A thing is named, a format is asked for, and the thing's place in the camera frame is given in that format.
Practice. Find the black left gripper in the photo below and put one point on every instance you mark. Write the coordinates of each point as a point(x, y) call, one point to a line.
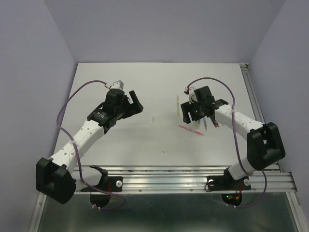
point(136, 107)

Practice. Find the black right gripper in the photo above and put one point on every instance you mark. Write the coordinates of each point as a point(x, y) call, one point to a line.
point(186, 108)

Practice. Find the red pen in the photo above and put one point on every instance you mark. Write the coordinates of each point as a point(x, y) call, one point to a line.
point(191, 130)

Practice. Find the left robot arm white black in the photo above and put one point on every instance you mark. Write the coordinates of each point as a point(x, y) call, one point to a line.
point(54, 175)

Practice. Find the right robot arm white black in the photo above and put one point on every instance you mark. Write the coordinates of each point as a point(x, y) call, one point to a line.
point(264, 143)

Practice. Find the blue green pen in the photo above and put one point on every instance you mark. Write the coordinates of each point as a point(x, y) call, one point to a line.
point(205, 124)

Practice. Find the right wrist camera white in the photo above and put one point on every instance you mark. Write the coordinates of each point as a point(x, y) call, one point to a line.
point(190, 92)

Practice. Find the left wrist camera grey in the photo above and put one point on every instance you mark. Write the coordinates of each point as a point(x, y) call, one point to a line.
point(118, 85)

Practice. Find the aluminium right side rail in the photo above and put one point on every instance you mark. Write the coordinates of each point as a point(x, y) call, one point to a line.
point(258, 115)

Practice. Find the aluminium front rail frame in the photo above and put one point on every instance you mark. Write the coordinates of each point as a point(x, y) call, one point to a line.
point(174, 199)

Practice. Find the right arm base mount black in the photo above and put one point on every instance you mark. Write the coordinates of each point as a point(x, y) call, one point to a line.
point(232, 189)

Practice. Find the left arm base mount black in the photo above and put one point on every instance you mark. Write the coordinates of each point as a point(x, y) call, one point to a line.
point(106, 187)

